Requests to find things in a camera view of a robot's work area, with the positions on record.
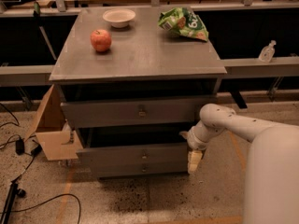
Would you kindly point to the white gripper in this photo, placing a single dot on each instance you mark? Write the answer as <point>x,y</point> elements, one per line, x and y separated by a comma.
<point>195,143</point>

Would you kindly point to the grey drawer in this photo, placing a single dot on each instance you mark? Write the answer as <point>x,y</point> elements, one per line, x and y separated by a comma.
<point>134,111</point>
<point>140,169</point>
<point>125,145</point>

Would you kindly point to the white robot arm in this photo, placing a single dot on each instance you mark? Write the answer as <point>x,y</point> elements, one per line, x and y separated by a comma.
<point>272,177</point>

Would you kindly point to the grey top drawer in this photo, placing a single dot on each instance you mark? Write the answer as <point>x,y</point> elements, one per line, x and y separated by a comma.
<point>134,111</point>

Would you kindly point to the grey wooden drawer cabinet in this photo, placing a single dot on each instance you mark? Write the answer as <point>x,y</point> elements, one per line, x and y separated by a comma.
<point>141,45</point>

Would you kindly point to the grey bottom drawer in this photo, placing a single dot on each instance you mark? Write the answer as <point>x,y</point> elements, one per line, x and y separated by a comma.
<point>140,169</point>

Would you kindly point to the clear sanitizer bottle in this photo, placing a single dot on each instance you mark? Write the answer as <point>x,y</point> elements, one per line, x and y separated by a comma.
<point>267,52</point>

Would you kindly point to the green snack bag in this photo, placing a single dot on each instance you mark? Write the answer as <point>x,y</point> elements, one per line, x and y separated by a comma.
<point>181,21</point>

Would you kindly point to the brown cardboard box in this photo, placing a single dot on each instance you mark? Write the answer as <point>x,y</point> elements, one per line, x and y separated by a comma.
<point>57,139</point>

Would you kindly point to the red apple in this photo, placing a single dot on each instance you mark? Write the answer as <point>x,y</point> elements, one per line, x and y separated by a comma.
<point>101,40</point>

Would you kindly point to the white ceramic bowl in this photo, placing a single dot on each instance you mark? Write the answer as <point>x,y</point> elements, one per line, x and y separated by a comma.
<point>119,18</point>

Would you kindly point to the black power adapter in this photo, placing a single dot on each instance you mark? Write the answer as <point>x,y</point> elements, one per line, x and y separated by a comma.
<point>19,146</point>

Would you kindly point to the black tripod stand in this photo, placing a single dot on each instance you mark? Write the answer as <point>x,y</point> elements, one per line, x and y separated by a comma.
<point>14,191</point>

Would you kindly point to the grey metal rail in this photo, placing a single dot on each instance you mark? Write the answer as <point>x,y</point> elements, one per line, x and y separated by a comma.
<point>41,75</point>

